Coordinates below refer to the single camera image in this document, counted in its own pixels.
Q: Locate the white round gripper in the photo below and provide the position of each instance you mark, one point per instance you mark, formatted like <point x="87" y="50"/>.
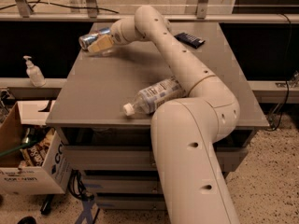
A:
<point x="117" y="34"/>

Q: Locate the blue silver redbull can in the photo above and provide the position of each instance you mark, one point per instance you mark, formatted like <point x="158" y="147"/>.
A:
<point x="86" y="40"/>

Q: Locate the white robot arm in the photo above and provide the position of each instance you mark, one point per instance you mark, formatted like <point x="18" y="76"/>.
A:
<point x="184" y="130"/>

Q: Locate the grey drawer cabinet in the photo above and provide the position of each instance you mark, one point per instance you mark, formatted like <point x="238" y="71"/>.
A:
<point x="113" y="152"/>

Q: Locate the clear plastic water bottle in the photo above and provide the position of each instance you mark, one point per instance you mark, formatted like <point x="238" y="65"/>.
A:
<point x="149" y="99"/>

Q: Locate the white pump sanitizer bottle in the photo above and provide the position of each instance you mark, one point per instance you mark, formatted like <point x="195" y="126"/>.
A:
<point x="34" y="73"/>

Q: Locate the dark blue snack bar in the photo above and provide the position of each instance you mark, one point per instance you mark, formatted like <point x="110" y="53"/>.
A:
<point x="190" y="40"/>

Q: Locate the brown snack bag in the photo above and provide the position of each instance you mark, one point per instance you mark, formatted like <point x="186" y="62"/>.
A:
<point x="36" y="154"/>

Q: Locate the white cardboard box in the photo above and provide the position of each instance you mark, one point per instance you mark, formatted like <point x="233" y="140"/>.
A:
<point x="24" y="126"/>

